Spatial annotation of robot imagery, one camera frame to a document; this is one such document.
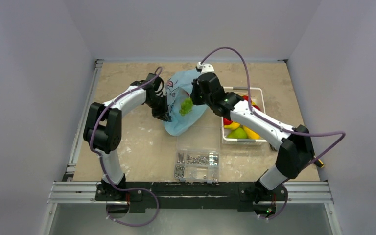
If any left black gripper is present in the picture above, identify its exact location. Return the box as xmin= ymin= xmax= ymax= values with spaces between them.
xmin=146 ymin=95 xmax=171 ymax=123

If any light blue plastic bag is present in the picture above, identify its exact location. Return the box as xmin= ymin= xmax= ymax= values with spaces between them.
xmin=163 ymin=69 xmax=208 ymax=136

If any green fake pear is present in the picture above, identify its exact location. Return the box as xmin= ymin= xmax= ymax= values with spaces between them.
xmin=227 ymin=127 xmax=248 ymax=139

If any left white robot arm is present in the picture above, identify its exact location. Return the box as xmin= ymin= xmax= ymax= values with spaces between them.
xmin=83 ymin=71 xmax=171 ymax=200

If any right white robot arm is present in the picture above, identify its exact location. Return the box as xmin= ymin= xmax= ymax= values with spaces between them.
xmin=190 ymin=72 xmax=315 ymax=199

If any red fake apple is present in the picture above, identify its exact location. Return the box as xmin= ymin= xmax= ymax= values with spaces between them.
xmin=223 ymin=117 xmax=232 ymax=126

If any clear plastic screw box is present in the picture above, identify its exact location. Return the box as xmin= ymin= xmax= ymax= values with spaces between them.
xmin=173 ymin=126 xmax=220 ymax=184

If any white plastic basket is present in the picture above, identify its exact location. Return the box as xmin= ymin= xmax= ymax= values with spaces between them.
xmin=220 ymin=86 xmax=268 ymax=145

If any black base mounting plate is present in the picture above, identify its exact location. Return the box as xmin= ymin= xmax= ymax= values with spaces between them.
xmin=94 ymin=182 xmax=288 ymax=214

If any yellow black screwdriver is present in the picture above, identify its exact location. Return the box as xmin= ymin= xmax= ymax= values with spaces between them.
xmin=314 ymin=159 xmax=325 ymax=168

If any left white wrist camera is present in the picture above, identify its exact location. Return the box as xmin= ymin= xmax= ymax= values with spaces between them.
xmin=159 ymin=84 xmax=169 ymax=97

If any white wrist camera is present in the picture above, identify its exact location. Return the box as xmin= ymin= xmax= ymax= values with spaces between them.
xmin=195 ymin=61 xmax=215 ymax=74
xmin=159 ymin=84 xmax=169 ymax=97

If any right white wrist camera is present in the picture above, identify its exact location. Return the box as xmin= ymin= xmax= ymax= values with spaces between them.
xmin=195 ymin=61 xmax=215 ymax=74

